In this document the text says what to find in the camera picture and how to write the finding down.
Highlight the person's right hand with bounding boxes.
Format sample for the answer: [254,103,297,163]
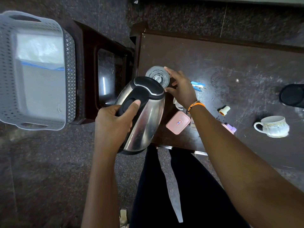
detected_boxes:
[163,66,199,109]

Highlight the blue stapler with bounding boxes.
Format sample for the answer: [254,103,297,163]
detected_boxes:
[190,81,206,92]

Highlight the grey perforated plastic basket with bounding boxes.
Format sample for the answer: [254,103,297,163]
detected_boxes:
[0,10,77,131]

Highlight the person's legs in black trousers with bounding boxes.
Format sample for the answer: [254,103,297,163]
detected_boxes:
[129,146,250,228]

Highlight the dark brown plastic stool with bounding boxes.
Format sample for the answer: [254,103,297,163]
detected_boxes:
[71,20,136,125]

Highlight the person's left forearm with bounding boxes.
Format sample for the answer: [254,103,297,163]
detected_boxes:
[81,149,123,228]

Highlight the orange beaded bracelet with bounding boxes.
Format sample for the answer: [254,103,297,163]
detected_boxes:
[186,100,206,114]

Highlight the small purple pink object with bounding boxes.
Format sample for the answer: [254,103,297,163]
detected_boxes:
[221,123,237,135]

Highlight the person's foot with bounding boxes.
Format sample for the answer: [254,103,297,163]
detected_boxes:
[119,209,130,228]

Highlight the pink lidded plastic container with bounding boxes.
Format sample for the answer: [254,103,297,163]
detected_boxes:
[166,111,191,135]

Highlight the black round kettle base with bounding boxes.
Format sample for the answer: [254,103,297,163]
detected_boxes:
[279,84,304,109]

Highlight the steel electric kettle black lid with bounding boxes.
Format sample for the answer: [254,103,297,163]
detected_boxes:
[114,76,166,155]

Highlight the clear drinking glass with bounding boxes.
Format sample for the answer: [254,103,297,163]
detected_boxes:
[145,66,170,89]

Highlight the small white object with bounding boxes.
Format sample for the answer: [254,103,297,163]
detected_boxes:
[173,97,186,111]

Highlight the white floral teacup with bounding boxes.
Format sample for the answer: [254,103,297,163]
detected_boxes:
[253,116,290,138]

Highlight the person's left hand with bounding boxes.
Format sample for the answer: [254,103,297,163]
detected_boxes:
[95,100,141,153]

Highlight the person's right forearm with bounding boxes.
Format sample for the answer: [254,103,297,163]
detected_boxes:
[189,104,304,228]

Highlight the clear plastic bag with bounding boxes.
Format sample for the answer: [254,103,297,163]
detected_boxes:
[14,33,67,121]

